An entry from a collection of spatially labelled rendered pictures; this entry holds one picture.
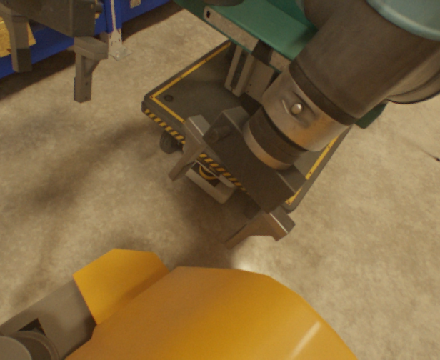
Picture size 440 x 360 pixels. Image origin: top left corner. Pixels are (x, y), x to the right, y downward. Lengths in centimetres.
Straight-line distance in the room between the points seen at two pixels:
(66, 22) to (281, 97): 33
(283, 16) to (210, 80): 45
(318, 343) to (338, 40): 26
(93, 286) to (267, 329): 60
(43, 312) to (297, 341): 71
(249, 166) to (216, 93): 90
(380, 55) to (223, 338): 27
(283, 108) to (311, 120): 3
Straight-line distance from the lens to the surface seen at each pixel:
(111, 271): 84
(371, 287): 150
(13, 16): 61
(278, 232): 38
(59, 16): 52
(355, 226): 157
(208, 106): 117
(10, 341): 76
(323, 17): 46
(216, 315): 31
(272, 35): 86
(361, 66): 29
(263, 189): 35
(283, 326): 30
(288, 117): 30
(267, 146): 32
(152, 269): 81
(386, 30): 28
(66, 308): 89
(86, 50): 50
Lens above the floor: 115
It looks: 58 degrees down
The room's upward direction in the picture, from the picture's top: 22 degrees clockwise
